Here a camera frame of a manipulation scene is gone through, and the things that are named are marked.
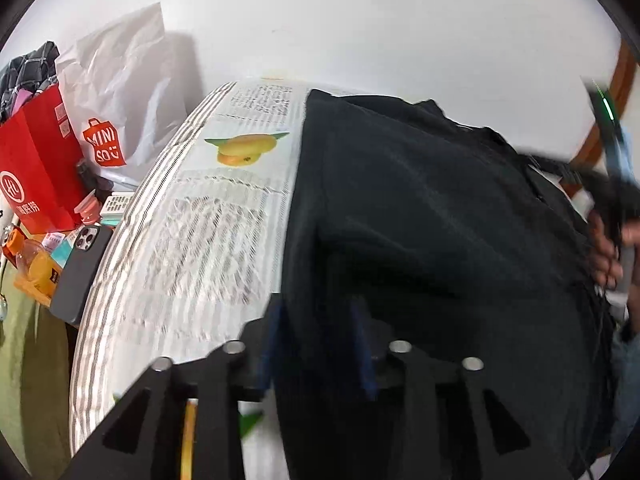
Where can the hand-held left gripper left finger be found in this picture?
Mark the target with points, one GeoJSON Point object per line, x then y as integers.
{"type": "Point", "coordinates": [271, 347]}

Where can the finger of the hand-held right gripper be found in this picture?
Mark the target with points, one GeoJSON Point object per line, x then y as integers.
{"type": "Point", "coordinates": [560, 170]}

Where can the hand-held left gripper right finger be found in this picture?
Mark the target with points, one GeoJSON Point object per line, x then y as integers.
{"type": "Point", "coordinates": [362, 355]}

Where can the black garment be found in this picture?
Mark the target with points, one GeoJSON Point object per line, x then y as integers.
{"type": "Point", "coordinates": [440, 220]}

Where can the person's right forearm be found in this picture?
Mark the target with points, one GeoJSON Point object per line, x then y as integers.
{"type": "Point", "coordinates": [627, 390]}

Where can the person's right hand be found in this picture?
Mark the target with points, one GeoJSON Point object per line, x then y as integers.
{"type": "Point", "coordinates": [602, 255]}

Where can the brown wooden door trim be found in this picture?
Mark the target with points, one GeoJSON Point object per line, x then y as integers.
{"type": "Point", "coordinates": [607, 110]}

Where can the fruit print tablecloth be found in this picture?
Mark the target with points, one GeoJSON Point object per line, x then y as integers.
{"type": "Point", "coordinates": [200, 240]}

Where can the smartphone in dark case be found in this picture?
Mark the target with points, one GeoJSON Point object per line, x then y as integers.
{"type": "Point", "coordinates": [80, 275]}

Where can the white ribbed small box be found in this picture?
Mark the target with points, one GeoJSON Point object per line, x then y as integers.
{"type": "Point", "coordinates": [116, 203]}

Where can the pink capped small bottle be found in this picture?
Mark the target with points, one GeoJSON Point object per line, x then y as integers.
{"type": "Point", "coordinates": [87, 207]}

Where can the olive green cloth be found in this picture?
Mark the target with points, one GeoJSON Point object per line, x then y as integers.
{"type": "Point", "coordinates": [30, 385]}

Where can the orange drink bottle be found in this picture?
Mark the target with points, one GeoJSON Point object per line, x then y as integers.
{"type": "Point", "coordinates": [37, 265]}

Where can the small black object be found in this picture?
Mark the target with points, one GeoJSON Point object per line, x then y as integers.
{"type": "Point", "coordinates": [90, 175]}

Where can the red paper bag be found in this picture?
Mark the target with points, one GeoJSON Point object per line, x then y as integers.
{"type": "Point", "coordinates": [40, 160]}

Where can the white Miniso paper bag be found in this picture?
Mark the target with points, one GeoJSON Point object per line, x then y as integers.
{"type": "Point", "coordinates": [125, 85]}

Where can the dark plaid cloth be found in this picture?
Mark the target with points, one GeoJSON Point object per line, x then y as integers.
{"type": "Point", "coordinates": [25, 72]}

